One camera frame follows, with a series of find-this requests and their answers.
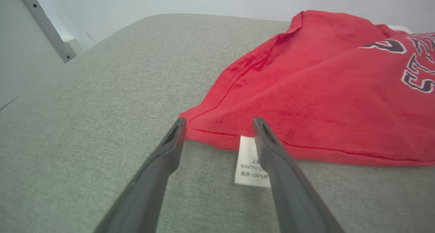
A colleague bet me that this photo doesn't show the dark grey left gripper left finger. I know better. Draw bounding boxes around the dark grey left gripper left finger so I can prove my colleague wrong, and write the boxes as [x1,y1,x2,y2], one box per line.
[93,118,187,233]

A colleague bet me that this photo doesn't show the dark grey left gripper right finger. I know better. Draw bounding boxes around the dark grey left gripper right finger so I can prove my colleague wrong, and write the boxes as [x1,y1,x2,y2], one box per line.
[253,117,345,233]

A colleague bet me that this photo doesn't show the red Bulls jersey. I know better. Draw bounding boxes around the red Bulls jersey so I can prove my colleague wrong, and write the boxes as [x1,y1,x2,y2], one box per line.
[178,10,435,188]

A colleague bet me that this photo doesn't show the grey fabric sofa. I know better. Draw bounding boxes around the grey fabric sofa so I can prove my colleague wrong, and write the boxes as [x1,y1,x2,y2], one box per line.
[0,13,435,233]

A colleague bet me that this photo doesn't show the white trim piece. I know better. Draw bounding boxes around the white trim piece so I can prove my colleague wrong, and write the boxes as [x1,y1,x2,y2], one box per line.
[64,38,83,56]

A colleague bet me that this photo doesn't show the grey metal strip with screws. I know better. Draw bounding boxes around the grey metal strip with screws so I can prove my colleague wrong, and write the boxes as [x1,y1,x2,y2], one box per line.
[18,0,77,64]

